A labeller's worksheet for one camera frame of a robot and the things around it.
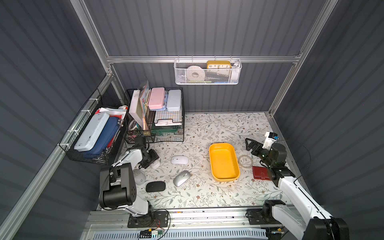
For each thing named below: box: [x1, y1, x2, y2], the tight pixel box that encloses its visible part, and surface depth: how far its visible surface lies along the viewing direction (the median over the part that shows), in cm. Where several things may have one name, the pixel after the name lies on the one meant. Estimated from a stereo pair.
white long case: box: [74, 112, 110, 152], surface depth 67 cm
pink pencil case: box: [148, 87, 166, 110], surface depth 96 cm
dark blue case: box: [84, 116, 120, 157], surface depth 68 cm
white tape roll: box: [186, 65, 206, 81], surface depth 86 cm
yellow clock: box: [207, 60, 232, 69], surface depth 90 cm
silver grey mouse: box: [173, 170, 191, 187], surface depth 88 cm
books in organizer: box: [129, 80, 152, 130], surface depth 92 cm
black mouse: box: [145, 181, 166, 193], surface depth 86 cm
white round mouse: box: [133, 168, 146, 186], surface depth 88 cm
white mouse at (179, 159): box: [170, 155, 189, 165], surface depth 96 cm
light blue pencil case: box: [166, 89, 182, 112], surface depth 99 cm
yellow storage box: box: [209, 142, 240, 182], surface depth 95 cm
